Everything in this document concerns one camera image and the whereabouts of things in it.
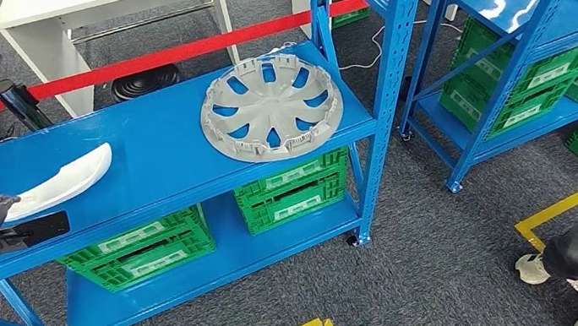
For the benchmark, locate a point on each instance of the blue metal shelf rack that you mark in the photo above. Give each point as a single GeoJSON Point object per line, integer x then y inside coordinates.
{"type": "Point", "coordinates": [151, 147]}
{"type": "Point", "coordinates": [540, 19]}

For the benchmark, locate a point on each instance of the grey wheel cover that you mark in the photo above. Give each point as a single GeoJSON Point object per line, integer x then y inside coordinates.
{"type": "Point", "coordinates": [269, 105]}

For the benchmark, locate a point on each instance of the red barrier belt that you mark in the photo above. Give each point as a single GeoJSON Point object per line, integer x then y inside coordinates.
{"type": "Point", "coordinates": [166, 55]}

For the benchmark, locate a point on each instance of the black round ribbed base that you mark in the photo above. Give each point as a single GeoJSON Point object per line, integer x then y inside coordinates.
{"type": "Point", "coordinates": [145, 83]}

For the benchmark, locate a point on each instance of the black stanchion post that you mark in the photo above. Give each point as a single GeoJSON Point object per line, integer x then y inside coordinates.
{"type": "Point", "coordinates": [21, 106]}

